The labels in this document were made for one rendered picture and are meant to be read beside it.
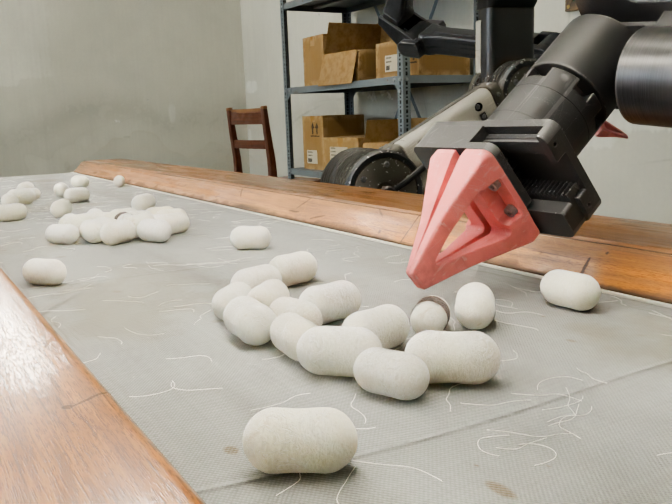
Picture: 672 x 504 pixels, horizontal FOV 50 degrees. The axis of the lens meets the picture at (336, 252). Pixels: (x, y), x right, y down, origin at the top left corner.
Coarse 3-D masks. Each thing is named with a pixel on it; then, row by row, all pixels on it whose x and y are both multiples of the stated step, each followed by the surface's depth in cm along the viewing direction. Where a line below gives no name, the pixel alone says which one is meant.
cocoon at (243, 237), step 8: (232, 232) 60; (240, 232) 60; (248, 232) 60; (256, 232) 59; (264, 232) 60; (232, 240) 60; (240, 240) 60; (248, 240) 60; (256, 240) 59; (264, 240) 60; (240, 248) 60; (248, 248) 60; (256, 248) 60
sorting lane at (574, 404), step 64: (0, 192) 120; (128, 192) 113; (0, 256) 61; (64, 256) 60; (128, 256) 59; (192, 256) 58; (256, 256) 57; (320, 256) 57; (384, 256) 56; (64, 320) 41; (128, 320) 40; (192, 320) 40; (512, 320) 38; (576, 320) 37; (640, 320) 37; (128, 384) 31; (192, 384) 30; (256, 384) 30; (320, 384) 30; (448, 384) 29; (512, 384) 29; (576, 384) 29; (640, 384) 29; (192, 448) 24; (384, 448) 24; (448, 448) 24; (512, 448) 24; (576, 448) 23; (640, 448) 23
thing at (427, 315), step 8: (424, 304) 35; (432, 304) 35; (416, 312) 35; (424, 312) 35; (432, 312) 35; (440, 312) 35; (416, 320) 35; (424, 320) 34; (432, 320) 34; (440, 320) 35; (416, 328) 35; (424, 328) 35; (432, 328) 34; (440, 328) 35
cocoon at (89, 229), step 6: (84, 222) 67; (90, 222) 66; (96, 222) 66; (84, 228) 65; (90, 228) 65; (96, 228) 65; (84, 234) 65; (90, 234) 65; (96, 234) 65; (90, 240) 66; (96, 240) 66
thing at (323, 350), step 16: (304, 336) 30; (320, 336) 30; (336, 336) 30; (352, 336) 30; (368, 336) 30; (304, 352) 30; (320, 352) 30; (336, 352) 30; (352, 352) 29; (320, 368) 30; (336, 368) 30; (352, 368) 30
